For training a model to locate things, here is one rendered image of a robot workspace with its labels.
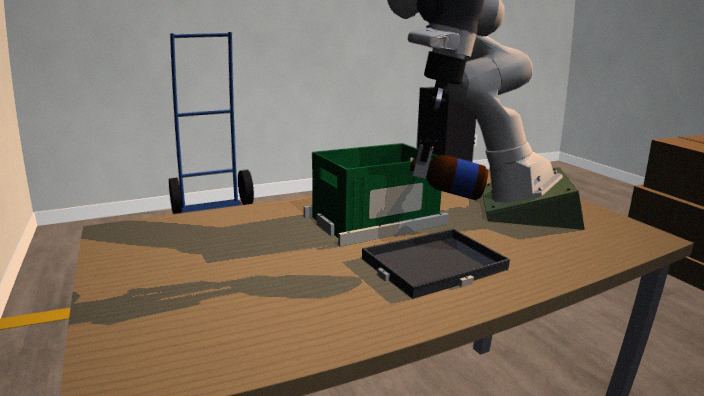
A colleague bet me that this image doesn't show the green plastic crate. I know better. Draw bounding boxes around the green plastic crate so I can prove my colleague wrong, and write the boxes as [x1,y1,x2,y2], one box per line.
[312,143,442,237]

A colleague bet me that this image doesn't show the brown bottle with blue label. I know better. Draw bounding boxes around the brown bottle with blue label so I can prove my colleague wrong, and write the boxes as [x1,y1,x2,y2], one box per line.
[426,155,488,200]

